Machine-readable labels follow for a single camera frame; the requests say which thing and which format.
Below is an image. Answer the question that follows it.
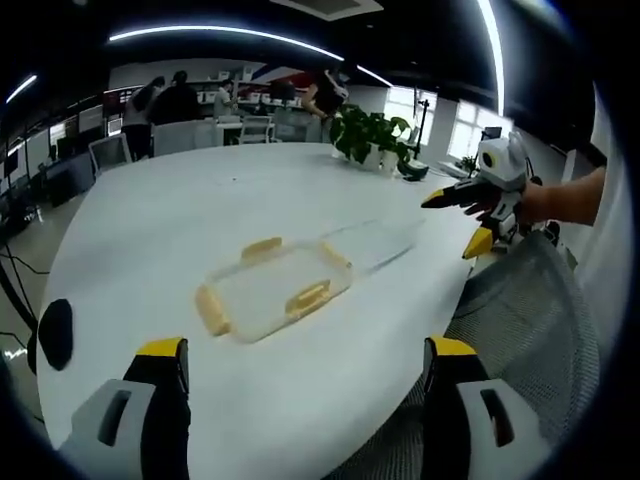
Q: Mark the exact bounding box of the green potted plant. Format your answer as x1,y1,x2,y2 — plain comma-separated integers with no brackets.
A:
328,103,417,174

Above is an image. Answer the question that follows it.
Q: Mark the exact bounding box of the black floor cable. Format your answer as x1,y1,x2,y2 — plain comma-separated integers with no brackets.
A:
0,239,51,351

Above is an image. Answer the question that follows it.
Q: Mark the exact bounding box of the clear plastic container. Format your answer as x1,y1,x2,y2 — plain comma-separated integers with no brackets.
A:
309,218,420,275

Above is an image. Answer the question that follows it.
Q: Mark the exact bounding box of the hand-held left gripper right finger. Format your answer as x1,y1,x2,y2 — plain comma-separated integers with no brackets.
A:
421,335,547,480

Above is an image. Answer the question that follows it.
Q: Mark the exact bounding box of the white office chair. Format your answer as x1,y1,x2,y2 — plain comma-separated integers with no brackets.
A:
151,118,222,157
238,114,277,146
88,135,133,177

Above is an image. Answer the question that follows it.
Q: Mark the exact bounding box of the person's white shirt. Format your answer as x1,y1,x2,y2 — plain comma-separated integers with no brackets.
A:
574,82,634,361

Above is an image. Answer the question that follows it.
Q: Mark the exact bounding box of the dark green object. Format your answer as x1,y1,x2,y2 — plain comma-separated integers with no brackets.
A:
398,158,429,183

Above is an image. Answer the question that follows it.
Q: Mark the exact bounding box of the person's right hand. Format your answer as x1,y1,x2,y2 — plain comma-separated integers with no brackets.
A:
463,180,555,234

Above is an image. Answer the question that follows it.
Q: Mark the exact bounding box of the black round object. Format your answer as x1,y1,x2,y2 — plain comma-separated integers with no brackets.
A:
38,298,76,372

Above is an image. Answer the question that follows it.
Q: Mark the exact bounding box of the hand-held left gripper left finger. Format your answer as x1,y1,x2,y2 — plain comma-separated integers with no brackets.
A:
58,336,194,480

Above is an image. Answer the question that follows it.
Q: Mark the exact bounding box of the grey mesh chair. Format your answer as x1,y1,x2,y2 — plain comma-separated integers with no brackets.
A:
329,231,602,480

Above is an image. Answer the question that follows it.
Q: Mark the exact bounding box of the clear lid with yellow buckles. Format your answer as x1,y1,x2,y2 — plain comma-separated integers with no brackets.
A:
194,235,354,346

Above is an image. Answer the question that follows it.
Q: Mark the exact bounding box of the black tripod stand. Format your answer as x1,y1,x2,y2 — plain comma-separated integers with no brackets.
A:
412,85,432,162

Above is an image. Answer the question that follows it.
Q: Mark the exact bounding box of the ceiling light strip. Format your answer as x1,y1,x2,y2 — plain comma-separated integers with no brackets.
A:
473,0,507,119
4,74,39,105
356,64,392,87
107,23,347,64

